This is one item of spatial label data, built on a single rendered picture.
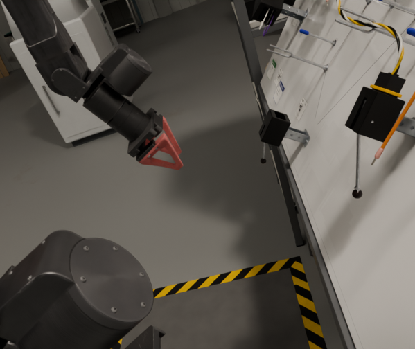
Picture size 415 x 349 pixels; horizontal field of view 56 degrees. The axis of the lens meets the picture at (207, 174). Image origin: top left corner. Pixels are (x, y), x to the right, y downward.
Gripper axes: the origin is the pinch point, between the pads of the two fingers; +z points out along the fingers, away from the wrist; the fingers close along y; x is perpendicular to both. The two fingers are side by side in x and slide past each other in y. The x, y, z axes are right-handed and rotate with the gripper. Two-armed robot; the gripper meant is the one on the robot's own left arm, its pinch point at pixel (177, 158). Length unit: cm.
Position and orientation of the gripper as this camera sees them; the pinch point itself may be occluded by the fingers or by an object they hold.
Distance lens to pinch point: 76.0
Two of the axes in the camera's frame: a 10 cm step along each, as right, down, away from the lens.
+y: -1.1, -5.2, 8.5
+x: -7.0, 6.5, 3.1
